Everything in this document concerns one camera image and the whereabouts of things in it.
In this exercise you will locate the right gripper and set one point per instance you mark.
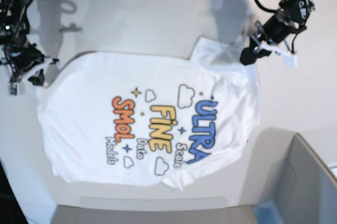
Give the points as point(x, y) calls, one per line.
point(27, 64)

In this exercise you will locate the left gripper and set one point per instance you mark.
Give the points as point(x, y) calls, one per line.
point(268, 38)

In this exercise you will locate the white printed t-shirt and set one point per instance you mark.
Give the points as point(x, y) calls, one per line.
point(140, 120)

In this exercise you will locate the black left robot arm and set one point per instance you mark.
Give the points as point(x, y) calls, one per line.
point(297, 11)

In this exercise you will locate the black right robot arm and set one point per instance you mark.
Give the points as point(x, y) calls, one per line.
point(15, 25)

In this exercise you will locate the grey storage bin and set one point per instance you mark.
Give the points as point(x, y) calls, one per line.
point(300, 189)

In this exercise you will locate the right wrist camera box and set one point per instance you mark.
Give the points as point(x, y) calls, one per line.
point(16, 88)

